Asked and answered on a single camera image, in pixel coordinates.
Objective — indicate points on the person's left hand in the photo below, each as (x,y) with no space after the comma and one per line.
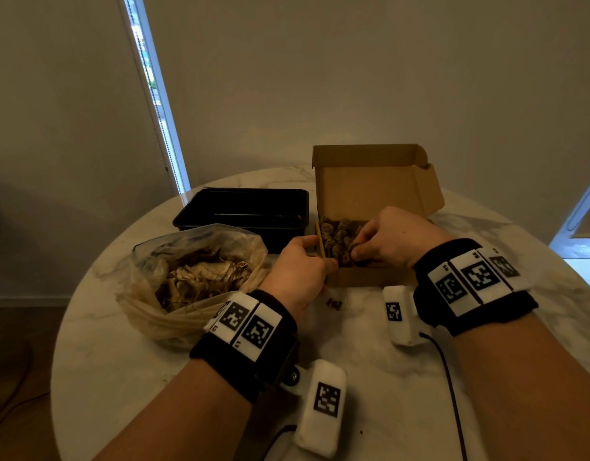
(292,276)

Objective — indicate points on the person's right hand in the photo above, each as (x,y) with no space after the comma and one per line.
(400,237)

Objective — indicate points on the person's right thumb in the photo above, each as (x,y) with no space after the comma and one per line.
(363,253)

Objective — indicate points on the person's left thumb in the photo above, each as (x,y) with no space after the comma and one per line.
(330,268)

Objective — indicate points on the brown cardboard box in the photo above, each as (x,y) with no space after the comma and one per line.
(372,187)

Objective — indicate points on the person's right forearm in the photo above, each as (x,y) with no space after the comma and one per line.
(530,393)

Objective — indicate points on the person's left forearm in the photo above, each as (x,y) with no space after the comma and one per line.
(189,417)

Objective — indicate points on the pile of brown dried pellets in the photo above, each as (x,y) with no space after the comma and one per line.
(336,237)

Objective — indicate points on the small brown dried pellet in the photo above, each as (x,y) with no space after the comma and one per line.
(334,303)

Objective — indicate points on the black wristband with marker tags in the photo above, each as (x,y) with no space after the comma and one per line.
(276,352)
(472,307)

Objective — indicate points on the black plastic tray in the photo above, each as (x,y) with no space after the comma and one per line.
(247,211)

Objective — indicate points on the heap of dried brown leaves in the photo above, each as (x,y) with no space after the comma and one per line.
(204,278)

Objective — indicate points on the clear plastic bag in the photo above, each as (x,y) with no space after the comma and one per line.
(146,283)

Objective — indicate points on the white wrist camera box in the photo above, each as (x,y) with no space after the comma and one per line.
(400,316)
(321,410)

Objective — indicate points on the white window frame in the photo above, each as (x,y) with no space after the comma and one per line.
(580,235)
(153,91)

